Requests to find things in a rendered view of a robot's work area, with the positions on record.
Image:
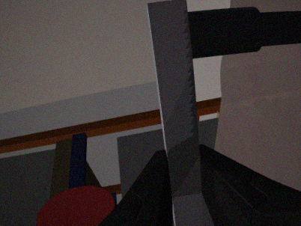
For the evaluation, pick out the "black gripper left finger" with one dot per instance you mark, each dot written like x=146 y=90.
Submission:
x=149 y=201

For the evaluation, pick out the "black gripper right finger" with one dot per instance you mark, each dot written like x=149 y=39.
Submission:
x=237 y=196

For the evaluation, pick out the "grey and red crank handle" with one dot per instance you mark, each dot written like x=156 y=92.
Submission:
x=176 y=37

